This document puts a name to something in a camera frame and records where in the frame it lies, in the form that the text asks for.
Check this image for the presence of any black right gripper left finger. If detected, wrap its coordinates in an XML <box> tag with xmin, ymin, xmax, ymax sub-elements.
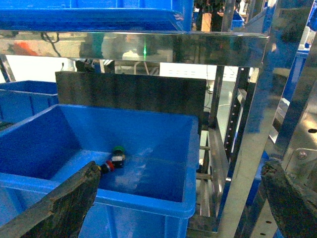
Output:
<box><xmin>0</xmin><ymin>161</ymin><xmax>101</xmax><ymax>238</ymax></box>

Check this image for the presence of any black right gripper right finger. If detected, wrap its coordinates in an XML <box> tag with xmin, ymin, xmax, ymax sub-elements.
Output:
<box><xmin>261</xmin><ymin>160</ymin><xmax>317</xmax><ymax>238</ymax></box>

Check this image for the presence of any red mushroom push button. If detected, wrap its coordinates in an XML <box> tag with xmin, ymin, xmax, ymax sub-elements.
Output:
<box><xmin>97</xmin><ymin>160</ymin><xmax>115</xmax><ymax>175</ymax></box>

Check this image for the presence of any green mushroom push button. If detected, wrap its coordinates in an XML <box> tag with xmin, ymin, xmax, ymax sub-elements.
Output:
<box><xmin>111</xmin><ymin>146</ymin><xmax>125</xmax><ymax>168</ymax></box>

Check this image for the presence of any blue target bin left shelf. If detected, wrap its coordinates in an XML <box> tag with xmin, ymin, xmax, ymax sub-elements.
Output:
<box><xmin>0</xmin><ymin>104</ymin><xmax>199</xmax><ymax>238</ymax></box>

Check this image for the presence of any far left blue bin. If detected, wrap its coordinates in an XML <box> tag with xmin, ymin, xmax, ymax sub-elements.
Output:
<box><xmin>0</xmin><ymin>80</ymin><xmax>58</xmax><ymax>123</ymax></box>

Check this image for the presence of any dark metal back plate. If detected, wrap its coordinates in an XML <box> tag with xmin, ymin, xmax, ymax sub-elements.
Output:
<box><xmin>55</xmin><ymin>71</ymin><xmax>207</xmax><ymax>119</ymax></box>

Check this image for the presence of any left shelf upper steel rail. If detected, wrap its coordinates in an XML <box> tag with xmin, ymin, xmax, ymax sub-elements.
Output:
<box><xmin>0</xmin><ymin>30</ymin><xmax>269</xmax><ymax>67</ymax></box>

